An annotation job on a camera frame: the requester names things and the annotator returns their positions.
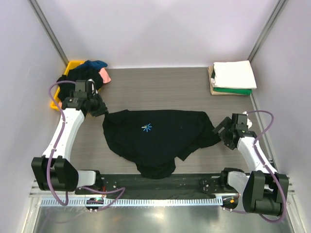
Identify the yellow plastic bin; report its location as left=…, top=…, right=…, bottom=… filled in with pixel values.
left=50, top=60, right=102, bottom=113

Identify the black t shirt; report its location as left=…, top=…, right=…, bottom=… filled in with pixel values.
left=103, top=110, right=221, bottom=180

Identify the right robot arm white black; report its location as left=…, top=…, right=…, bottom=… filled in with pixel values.
left=213, top=112, right=289, bottom=222

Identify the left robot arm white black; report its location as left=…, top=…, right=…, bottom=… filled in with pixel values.
left=31, top=79, right=108, bottom=194

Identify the pink shirt in bin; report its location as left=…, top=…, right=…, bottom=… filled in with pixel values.
left=99, top=67, right=111, bottom=84

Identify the black shirt in bin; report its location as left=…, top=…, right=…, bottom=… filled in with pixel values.
left=57, top=67, right=104, bottom=101

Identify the blue shirt in bin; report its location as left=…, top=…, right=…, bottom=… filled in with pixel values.
left=76, top=60, right=108, bottom=71

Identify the folded white t shirt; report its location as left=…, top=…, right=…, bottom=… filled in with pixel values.
left=211, top=60, right=257, bottom=89

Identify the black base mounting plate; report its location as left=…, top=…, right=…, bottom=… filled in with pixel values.
left=90, top=173, right=240, bottom=209

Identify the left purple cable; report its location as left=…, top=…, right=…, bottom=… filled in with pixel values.
left=46, top=81, right=126, bottom=223

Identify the slotted cable duct strip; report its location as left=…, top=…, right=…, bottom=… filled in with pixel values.
left=40, top=197, right=224, bottom=207

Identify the left aluminium frame post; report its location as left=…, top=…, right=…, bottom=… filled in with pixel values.
left=28, top=0, right=69, bottom=67

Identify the aluminium frame post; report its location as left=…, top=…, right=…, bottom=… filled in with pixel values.
left=248, top=0, right=288, bottom=62
left=28, top=0, right=69, bottom=67

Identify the right aluminium frame post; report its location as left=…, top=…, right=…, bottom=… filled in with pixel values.
left=248, top=0, right=288, bottom=62

